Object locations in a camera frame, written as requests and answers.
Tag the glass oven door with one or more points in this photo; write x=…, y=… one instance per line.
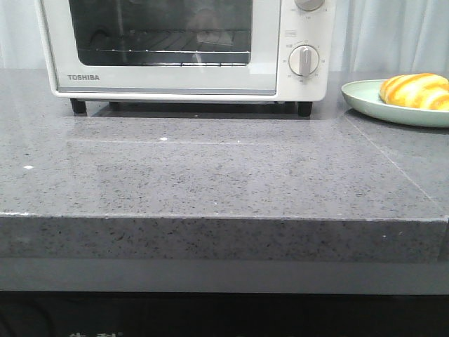
x=69, y=24

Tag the yellow striped bread roll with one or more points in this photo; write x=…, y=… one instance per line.
x=425, y=91

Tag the white Toshiba toaster oven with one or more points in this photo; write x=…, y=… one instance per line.
x=297, y=28

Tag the lower timer knob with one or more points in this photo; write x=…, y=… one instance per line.
x=304, y=60

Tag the light green plate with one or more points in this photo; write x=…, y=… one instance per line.
x=364, y=97

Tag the upper temperature knob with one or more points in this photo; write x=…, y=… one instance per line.
x=309, y=5

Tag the metal wire oven rack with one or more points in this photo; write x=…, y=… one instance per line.
x=178, y=48

